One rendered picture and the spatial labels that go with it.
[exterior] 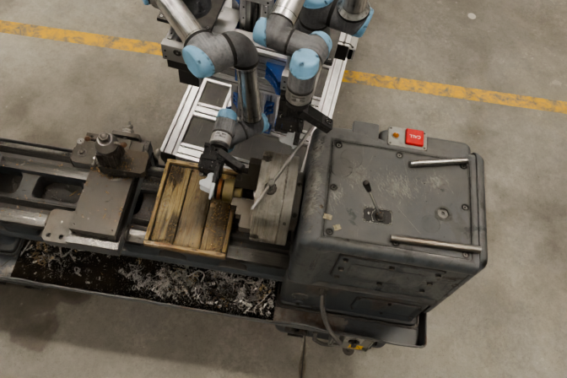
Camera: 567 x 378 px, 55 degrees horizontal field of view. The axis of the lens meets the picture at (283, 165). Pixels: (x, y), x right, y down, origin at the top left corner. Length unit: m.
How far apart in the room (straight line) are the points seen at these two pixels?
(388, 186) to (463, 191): 0.25
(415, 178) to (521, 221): 1.69
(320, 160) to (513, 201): 1.90
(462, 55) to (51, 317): 3.00
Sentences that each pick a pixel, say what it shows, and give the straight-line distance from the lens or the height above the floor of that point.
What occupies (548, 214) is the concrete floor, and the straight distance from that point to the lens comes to 3.58.
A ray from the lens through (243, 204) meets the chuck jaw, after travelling 1.88.
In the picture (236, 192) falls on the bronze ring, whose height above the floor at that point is 1.11.
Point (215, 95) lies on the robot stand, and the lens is 3.22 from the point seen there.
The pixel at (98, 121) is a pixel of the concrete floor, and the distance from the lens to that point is 3.45.
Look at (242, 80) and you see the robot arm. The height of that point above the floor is 1.24.
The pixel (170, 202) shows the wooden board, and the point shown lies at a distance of 2.13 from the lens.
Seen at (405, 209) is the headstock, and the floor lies 1.26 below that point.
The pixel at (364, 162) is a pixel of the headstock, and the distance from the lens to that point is 1.83.
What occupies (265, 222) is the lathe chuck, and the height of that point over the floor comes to 1.16.
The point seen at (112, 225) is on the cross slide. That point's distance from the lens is 2.03.
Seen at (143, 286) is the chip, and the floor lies 0.58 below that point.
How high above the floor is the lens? 2.80
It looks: 60 degrees down
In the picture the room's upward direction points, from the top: 10 degrees clockwise
